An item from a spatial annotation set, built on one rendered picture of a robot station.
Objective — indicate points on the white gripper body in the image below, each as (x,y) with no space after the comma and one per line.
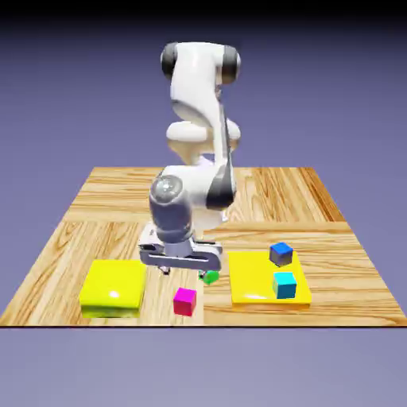
(181,258)

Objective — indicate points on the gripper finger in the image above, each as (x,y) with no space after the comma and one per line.
(201,274)
(165,270)

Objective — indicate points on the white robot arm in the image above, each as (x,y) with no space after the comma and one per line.
(197,95)

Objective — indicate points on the small green cube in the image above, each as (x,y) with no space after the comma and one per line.
(211,277)

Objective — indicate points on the small magenta cube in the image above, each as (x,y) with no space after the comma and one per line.
(184,302)

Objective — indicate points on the small blue cube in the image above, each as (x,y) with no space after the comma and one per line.
(281,253)

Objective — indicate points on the small cyan cube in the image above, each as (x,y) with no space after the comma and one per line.
(284,285)

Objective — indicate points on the large orange box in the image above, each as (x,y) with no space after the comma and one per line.
(254,279)

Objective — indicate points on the large yellow box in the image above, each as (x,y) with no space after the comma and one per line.
(112,288)

